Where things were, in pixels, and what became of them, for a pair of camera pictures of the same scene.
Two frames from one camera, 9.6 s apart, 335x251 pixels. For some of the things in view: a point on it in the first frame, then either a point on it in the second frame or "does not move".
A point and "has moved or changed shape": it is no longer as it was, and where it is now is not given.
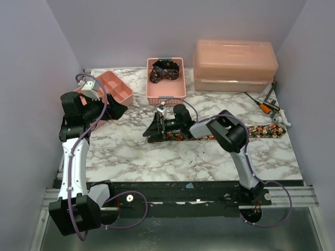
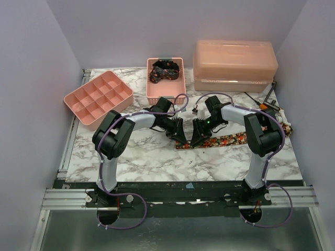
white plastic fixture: (281, 118) does not move
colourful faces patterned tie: (257, 132) has moved or changed shape
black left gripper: (114, 110) -> (179, 136)
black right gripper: (160, 125) -> (198, 127)
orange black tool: (266, 107) does not move
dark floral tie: (164, 69) does not move
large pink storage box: (234, 65) does not move
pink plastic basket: (170, 91) does not move
